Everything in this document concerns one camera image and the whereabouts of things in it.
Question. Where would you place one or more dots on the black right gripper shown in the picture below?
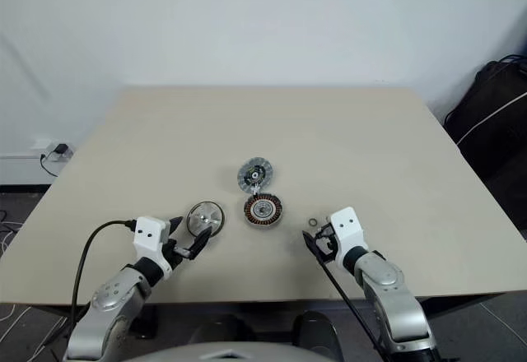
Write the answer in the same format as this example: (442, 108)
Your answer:
(329, 243)

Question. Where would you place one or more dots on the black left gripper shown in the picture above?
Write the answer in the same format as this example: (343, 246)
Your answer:
(172, 255)

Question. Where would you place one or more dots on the silver rotor disc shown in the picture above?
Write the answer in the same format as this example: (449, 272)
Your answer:
(206, 220)

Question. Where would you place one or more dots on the copper wound motor stator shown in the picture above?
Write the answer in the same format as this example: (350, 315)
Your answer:
(264, 211)

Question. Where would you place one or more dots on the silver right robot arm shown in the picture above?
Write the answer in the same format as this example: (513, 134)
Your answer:
(391, 292)

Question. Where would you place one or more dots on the dark rounded shape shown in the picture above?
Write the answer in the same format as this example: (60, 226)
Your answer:
(317, 329)
(224, 327)

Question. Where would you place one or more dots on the grey robot torso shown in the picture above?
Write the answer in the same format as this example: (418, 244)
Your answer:
(230, 347)

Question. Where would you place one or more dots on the black power adapter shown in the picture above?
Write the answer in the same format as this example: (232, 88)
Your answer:
(62, 149)

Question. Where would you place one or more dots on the black bag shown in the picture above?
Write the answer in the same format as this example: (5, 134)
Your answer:
(494, 140)

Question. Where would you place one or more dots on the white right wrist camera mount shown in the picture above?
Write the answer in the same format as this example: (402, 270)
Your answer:
(348, 230)

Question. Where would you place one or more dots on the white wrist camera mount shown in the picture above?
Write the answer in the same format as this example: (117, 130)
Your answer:
(149, 234)
(348, 230)

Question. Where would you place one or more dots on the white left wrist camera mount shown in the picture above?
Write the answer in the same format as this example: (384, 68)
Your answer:
(149, 234)

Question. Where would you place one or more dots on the wall power adapter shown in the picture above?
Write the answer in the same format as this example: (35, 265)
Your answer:
(49, 147)

